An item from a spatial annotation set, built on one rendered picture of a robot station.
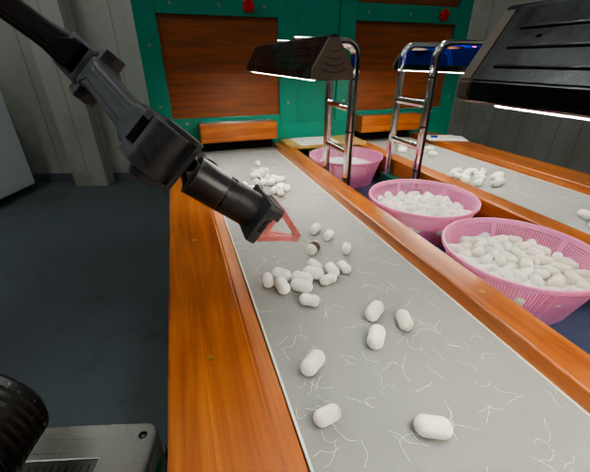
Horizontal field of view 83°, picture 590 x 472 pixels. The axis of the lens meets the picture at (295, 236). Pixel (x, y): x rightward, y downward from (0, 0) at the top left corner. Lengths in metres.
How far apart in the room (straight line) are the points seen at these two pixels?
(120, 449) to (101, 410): 0.72
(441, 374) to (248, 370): 0.23
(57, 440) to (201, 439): 0.48
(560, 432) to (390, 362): 0.17
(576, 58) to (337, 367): 0.36
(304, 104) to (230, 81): 0.31
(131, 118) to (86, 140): 3.14
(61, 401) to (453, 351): 1.35
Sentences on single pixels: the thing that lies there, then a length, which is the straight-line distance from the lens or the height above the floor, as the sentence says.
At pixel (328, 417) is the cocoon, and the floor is 0.76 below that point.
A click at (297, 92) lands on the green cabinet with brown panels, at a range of 1.48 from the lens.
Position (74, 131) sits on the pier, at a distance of 3.68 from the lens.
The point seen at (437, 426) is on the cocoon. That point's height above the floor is 0.76.
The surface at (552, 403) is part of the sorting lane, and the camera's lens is 0.50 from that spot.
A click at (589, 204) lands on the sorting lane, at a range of 1.16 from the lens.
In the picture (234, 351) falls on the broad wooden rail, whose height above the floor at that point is 0.76.
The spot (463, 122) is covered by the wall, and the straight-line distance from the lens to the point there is 3.83.
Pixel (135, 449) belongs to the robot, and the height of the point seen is 0.47.
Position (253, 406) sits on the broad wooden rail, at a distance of 0.38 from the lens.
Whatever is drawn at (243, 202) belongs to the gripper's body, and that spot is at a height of 0.89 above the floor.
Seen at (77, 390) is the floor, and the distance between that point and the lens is 1.56.
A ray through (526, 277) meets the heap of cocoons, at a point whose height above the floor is 0.74.
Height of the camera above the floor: 1.07
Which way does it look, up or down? 28 degrees down
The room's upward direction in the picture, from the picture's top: straight up
